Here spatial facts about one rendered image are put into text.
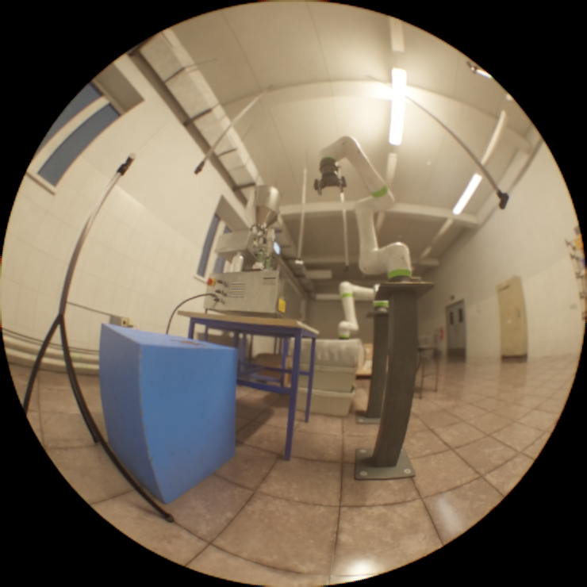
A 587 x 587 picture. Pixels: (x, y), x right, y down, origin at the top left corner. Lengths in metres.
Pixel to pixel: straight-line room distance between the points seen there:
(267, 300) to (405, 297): 0.68
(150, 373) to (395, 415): 0.93
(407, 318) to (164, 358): 0.92
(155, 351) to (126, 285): 1.63
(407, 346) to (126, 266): 2.33
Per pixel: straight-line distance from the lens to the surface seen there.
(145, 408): 0.57
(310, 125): 4.13
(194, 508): 0.82
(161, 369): 0.56
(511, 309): 5.61
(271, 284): 0.95
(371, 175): 1.09
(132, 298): 2.15
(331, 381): 1.60
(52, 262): 1.98
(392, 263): 0.94
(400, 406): 0.91
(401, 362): 0.86
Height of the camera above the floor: 0.67
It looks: 15 degrees up
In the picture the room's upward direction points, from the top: 5 degrees clockwise
